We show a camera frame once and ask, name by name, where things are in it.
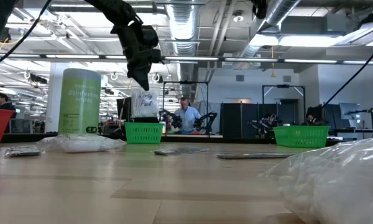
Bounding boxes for green plastic basket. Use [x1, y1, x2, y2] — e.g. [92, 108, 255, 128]
[272, 125, 330, 149]
[124, 121, 165, 145]

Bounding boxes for black metal gantry frame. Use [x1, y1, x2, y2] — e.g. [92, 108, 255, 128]
[261, 83, 306, 125]
[162, 80, 210, 131]

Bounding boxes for silver spiral air duct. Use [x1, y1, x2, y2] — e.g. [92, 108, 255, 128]
[236, 0, 302, 63]
[166, 0, 203, 97]

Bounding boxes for green disinfecting wipes canister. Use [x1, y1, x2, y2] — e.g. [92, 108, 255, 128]
[58, 68, 102, 135]

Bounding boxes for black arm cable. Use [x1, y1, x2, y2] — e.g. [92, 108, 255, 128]
[322, 37, 373, 107]
[0, 0, 53, 68]

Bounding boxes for long pendant light bar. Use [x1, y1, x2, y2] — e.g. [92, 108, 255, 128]
[0, 53, 373, 65]

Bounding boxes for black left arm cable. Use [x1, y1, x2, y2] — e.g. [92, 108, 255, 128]
[0, 0, 53, 68]

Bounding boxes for black partition panels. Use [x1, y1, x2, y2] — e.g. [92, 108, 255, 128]
[220, 102, 305, 138]

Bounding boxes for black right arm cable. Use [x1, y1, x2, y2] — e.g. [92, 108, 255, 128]
[322, 37, 373, 107]

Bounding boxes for grey monitor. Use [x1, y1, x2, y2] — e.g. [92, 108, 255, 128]
[338, 102, 361, 121]

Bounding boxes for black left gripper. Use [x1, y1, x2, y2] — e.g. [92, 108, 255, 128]
[111, 18, 163, 91]

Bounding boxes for black computer monitor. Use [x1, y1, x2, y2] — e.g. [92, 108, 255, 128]
[116, 96, 134, 123]

